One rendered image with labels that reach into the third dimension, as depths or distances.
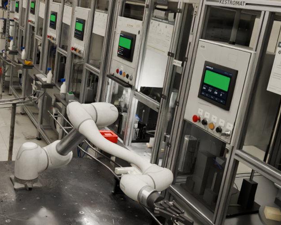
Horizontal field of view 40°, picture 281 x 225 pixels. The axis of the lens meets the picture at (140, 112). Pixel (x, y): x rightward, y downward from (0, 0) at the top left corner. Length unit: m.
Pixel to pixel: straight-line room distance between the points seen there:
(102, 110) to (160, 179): 0.55
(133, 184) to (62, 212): 0.68
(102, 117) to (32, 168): 0.65
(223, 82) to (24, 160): 1.35
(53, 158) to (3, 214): 0.51
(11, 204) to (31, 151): 0.35
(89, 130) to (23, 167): 0.68
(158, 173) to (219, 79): 0.56
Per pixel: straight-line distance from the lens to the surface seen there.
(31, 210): 2.39
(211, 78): 1.99
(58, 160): 2.62
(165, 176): 1.95
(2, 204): 2.45
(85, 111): 2.13
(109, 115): 2.22
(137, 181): 1.85
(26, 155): 2.55
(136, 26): 2.79
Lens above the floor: 1.90
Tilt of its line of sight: 15 degrees down
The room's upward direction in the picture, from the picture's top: 10 degrees clockwise
